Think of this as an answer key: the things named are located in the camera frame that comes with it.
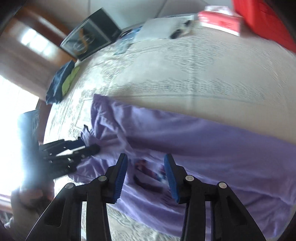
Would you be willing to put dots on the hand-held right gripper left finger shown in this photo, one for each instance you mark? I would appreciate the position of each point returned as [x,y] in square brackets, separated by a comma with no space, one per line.
[119,180]

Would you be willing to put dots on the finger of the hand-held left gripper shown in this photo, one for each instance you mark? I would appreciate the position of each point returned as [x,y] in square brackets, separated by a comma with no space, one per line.
[71,144]
[89,149]

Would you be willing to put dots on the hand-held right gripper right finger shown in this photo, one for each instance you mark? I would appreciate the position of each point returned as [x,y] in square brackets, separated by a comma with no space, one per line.
[172,178]

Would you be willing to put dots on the purple t-shirt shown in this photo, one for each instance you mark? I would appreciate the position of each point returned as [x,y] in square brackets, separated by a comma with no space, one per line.
[185,139]

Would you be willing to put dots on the person's left hand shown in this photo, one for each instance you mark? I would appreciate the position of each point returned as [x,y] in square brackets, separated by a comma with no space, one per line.
[32,195]

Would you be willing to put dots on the folded green garment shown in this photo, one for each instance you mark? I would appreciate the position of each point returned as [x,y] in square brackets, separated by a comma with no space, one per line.
[69,80]

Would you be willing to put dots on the folded blue denim garment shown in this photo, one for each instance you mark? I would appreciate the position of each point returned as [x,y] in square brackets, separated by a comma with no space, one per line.
[57,78]

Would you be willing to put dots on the small patterned packet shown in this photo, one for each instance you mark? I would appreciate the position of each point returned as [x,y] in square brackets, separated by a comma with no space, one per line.
[122,47]

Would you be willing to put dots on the black gift bag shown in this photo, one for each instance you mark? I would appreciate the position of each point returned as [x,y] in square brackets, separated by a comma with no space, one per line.
[101,27]

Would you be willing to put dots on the blue face mask packet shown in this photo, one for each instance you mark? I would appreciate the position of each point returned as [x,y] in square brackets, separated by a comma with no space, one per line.
[131,33]

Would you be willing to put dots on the white paper sheets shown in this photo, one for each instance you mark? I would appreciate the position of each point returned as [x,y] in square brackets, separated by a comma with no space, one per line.
[157,27]

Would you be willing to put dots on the red tissue box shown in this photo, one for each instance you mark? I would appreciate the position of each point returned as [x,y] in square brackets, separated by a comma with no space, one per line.
[219,22]

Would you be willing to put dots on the red plastic carry case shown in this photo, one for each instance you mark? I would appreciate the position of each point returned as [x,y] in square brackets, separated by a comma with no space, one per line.
[261,16]

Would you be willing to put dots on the wooden wall trim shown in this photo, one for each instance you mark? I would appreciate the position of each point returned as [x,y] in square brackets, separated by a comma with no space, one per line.
[46,69]

